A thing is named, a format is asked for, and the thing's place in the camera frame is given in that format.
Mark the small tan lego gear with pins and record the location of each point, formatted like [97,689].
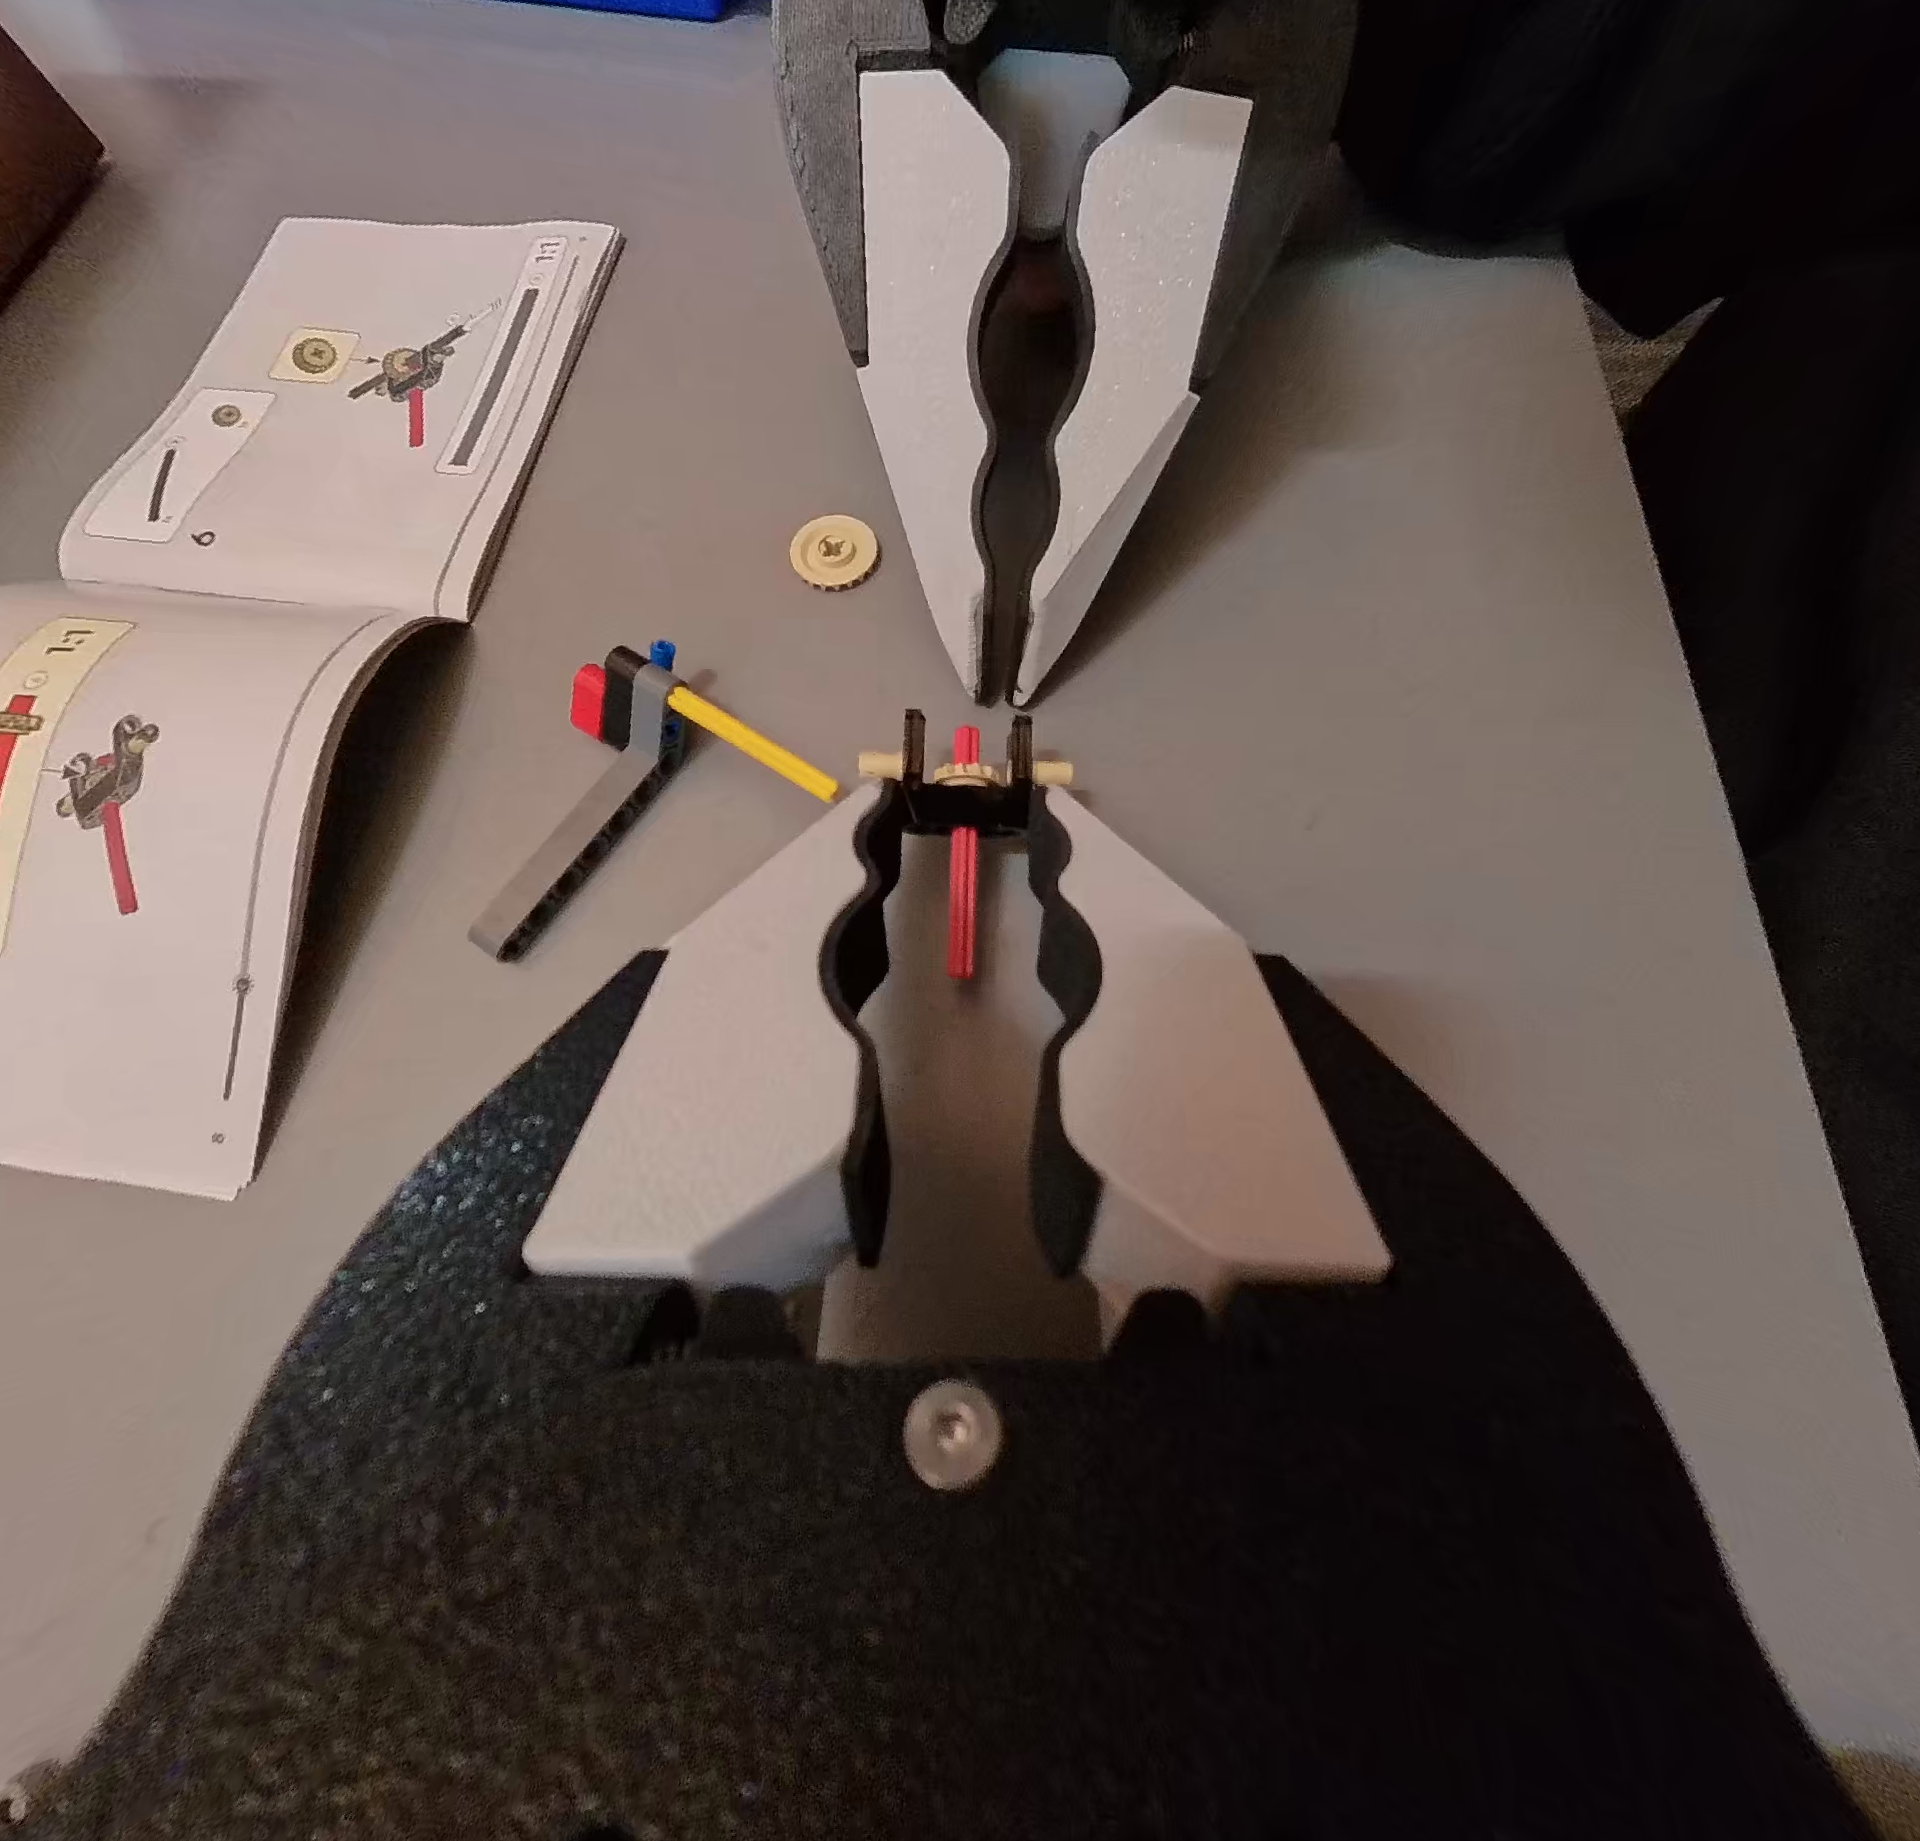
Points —
[982,778]

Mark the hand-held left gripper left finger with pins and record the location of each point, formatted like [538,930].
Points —
[706,1106]

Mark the black lego frame with pins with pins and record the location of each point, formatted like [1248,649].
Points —
[997,808]

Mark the cardboard toy set box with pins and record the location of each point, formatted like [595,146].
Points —
[36,161]

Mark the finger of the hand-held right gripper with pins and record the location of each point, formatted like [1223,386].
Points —
[1155,311]
[922,311]

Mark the red lego axle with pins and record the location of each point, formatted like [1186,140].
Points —
[962,912]

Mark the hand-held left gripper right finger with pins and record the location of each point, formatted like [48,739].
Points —
[1216,1122]

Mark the large tan lego gear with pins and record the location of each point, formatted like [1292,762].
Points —
[816,559]

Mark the person's black clothed body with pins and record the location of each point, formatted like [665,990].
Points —
[1801,747]

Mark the open instruction booklet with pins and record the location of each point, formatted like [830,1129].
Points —
[376,417]

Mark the grey lego beam assembly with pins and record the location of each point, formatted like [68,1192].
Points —
[586,852]

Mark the person's right forearm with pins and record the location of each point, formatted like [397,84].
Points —
[1501,72]

